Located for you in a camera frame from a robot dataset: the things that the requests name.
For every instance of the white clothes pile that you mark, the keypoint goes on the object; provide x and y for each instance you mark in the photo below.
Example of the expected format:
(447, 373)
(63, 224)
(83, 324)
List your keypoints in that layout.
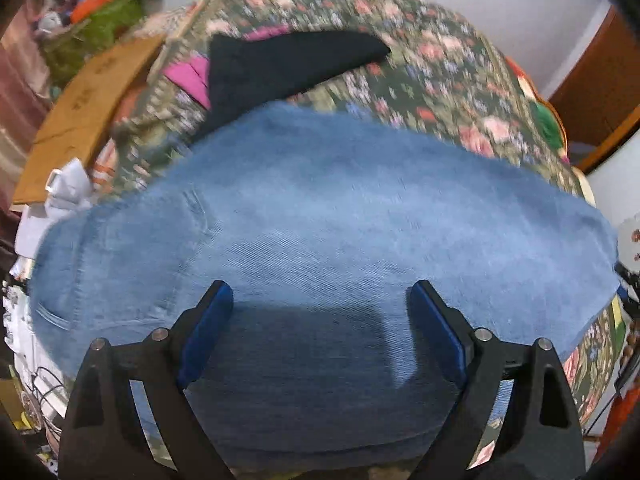
(69, 190)

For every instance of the orange box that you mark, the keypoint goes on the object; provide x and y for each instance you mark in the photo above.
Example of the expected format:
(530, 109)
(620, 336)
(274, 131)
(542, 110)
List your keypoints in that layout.
(84, 8)

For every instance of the pink folded garment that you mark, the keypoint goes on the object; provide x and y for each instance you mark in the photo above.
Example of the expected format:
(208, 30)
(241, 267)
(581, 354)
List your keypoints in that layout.
(191, 76)

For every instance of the floral bed cover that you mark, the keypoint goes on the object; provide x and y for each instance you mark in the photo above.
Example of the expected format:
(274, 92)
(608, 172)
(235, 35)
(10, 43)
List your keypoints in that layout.
(444, 78)

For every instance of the black folded garment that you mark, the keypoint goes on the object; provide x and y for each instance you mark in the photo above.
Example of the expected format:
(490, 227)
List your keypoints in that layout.
(244, 74)

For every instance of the green storage bag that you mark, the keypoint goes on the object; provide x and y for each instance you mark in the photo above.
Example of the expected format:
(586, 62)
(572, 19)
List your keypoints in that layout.
(67, 52)

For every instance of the blue denim jeans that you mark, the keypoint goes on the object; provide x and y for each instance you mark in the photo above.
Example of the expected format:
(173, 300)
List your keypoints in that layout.
(320, 224)

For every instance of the pink curtain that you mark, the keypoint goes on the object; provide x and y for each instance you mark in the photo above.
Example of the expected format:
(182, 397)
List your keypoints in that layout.
(25, 81)

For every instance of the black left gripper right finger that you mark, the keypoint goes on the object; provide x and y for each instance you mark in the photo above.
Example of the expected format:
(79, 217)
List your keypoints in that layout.
(540, 436)

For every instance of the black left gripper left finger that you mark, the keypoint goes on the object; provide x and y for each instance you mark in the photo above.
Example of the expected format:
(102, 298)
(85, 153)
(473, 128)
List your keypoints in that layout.
(102, 435)

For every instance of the wooden lap desk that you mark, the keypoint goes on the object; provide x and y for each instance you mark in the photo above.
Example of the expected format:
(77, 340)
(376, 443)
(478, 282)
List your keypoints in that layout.
(76, 126)

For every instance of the wooden door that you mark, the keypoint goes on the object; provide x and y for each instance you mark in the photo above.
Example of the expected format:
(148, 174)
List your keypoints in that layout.
(598, 102)

